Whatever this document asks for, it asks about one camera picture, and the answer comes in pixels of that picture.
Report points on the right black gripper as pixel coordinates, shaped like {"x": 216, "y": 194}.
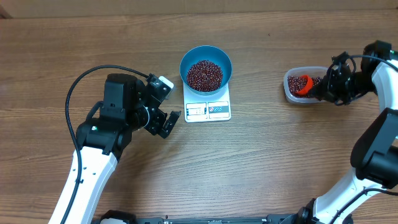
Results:
{"x": 323, "y": 87}

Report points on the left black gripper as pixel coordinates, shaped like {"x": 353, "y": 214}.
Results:
{"x": 155, "y": 127}

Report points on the orange measuring scoop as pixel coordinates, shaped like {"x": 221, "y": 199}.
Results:
{"x": 305, "y": 84}

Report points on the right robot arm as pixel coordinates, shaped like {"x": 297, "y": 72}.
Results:
{"x": 374, "y": 157}

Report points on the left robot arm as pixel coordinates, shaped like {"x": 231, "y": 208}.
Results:
{"x": 129, "y": 104}

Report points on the white digital kitchen scale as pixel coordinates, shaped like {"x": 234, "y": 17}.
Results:
{"x": 206, "y": 108}

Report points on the red beans in bowl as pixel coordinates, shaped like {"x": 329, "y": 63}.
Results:
{"x": 204, "y": 76}

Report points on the blue bowl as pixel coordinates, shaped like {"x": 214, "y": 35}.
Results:
{"x": 211, "y": 53}

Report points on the clear plastic container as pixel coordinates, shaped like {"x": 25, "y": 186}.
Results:
{"x": 313, "y": 71}

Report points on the red beans in container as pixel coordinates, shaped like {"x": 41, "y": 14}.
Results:
{"x": 294, "y": 85}

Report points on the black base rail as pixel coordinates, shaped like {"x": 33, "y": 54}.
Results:
{"x": 118, "y": 217}

